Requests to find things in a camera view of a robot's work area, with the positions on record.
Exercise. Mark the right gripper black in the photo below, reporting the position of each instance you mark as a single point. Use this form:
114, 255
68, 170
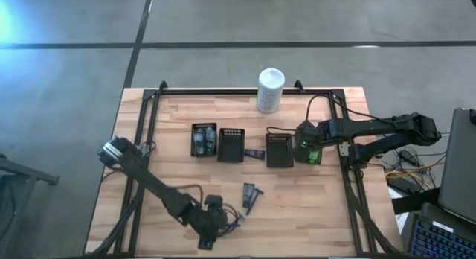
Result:
306, 136

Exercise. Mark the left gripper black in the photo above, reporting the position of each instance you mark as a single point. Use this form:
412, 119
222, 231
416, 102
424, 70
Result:
210, 222

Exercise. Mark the blue disposable razor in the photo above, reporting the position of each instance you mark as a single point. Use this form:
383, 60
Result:
234, 224

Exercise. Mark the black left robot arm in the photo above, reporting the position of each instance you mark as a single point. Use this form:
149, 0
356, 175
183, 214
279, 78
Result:
156, 184

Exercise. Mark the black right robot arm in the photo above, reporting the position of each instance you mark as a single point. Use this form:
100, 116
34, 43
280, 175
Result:
372, 127

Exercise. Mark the black plastic basket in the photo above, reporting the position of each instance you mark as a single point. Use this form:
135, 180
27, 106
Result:
231, 147
279, 153
204, 149
302, 161

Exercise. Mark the dark grey sachet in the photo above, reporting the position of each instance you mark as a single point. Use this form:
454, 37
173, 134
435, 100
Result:
248, 195

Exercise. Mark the dark blue sachet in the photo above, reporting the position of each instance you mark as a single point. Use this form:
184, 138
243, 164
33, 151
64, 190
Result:
254, 154

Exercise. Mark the white wipes canister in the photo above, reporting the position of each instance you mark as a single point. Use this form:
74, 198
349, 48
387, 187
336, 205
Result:
270, 89

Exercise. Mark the black power adapter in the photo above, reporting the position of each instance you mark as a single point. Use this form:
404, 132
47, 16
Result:
399, 185
408, 158

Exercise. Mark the grey laptop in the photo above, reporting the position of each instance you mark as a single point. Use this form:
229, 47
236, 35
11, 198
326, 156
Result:
459, 166

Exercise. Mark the backlit black keyboard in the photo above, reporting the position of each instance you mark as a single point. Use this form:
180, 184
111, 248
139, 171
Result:
440, 242

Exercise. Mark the black metal stand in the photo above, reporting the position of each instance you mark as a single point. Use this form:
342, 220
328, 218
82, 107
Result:
22, 173

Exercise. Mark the black aluminium table frame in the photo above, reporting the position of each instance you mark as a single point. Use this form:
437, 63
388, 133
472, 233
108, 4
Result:
223, 92

